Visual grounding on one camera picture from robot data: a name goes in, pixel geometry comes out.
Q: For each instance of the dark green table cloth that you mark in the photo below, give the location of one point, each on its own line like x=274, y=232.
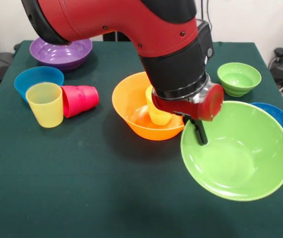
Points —
x=81, y=203

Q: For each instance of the dark blue bowl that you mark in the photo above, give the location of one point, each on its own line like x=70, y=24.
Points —
x=280, y=116

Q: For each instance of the small green bowl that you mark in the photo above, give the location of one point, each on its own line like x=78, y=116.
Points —
x=239, y=79

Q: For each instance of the large purple bowl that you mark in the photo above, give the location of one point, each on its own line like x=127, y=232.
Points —
x=64, y=54

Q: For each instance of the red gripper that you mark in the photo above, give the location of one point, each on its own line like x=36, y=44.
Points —
x=210, y=104

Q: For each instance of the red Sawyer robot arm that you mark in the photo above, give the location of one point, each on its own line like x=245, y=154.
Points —
x=156, y=29

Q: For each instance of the light blue bowl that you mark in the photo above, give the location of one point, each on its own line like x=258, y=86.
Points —
x=39, y=74

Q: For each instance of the translucent yellow-green cup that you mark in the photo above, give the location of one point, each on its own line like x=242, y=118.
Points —
x=45, y=106

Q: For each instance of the yellow cup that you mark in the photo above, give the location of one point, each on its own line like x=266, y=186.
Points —
x=157, y=116

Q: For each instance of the red cup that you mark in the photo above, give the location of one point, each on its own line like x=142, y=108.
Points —
x=81, y=99

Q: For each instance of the large green bowl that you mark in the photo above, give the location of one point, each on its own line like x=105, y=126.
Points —
x=238, y=168

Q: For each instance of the large orange bowl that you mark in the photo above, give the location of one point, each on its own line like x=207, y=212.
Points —
x=131, y=119

